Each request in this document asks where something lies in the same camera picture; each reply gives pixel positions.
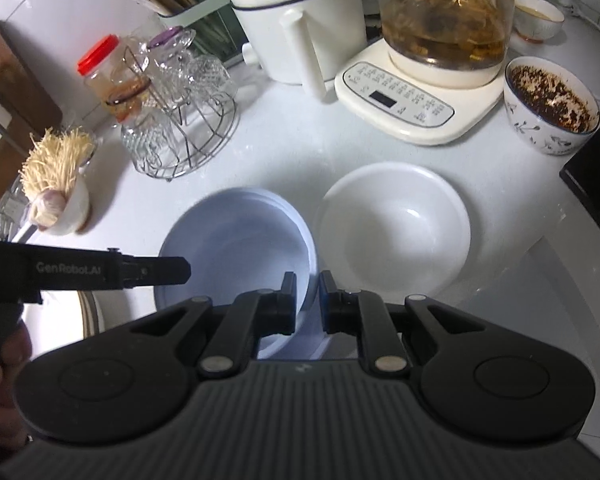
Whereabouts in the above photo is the plain white bowl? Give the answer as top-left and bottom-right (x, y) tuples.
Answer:
(315, 161), (472, 307)

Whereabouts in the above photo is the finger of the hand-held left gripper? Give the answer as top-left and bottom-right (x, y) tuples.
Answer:
(121, 255), (192, 289)

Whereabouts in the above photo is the green chopstick holder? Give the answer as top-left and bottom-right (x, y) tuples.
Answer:
(157, 0), (242, 62)

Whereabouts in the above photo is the wire cup rack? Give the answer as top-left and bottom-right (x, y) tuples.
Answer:
(121, 45), (239, 181)

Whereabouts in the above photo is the black appliance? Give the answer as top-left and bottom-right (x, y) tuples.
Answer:
(559, 114), (600, 262)

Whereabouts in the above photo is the patterned bowl with spices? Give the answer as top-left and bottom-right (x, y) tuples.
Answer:
(503, 55), (600, 157)

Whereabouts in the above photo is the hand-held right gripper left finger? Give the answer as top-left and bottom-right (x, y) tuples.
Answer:
(124, 271), (298, 380)

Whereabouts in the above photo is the garlic bulb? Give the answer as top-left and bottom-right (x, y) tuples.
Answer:
(29, 189), (67, 224)

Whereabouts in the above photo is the white power cord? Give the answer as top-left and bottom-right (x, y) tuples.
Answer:
(561, 2), (600, 32)

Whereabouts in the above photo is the person's left hand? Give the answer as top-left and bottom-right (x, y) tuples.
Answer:
(0, 317), (35, 437)

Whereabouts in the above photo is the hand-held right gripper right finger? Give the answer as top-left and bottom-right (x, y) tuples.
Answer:
(317, 270), (486, 376)

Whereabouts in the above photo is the white electric pot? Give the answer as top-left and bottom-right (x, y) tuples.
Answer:
(217, 0), (369, 102)

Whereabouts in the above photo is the white bowl holding garlic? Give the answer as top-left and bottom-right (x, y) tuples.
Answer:
(27, 175), (91, 237)

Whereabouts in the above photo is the brown cutting board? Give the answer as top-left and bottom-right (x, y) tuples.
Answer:
(0, 19), (64, 202)

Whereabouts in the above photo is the glass kettle on cream base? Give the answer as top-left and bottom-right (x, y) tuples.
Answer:
(334, 0), (519, 147)

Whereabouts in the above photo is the glass jar with red lid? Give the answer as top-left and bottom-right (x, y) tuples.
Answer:
(77, 33), (147, 124)

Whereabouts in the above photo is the wire rack with glass cups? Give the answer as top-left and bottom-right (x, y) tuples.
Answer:
(107, 27), (239, 176)

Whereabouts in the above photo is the lavender bowl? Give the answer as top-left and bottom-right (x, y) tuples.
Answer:
(260, 191), (321, 314)
(158, 188), (315, 362)

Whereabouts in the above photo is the small cream bowl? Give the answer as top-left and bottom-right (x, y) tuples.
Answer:
(513, 0), (565, 44)

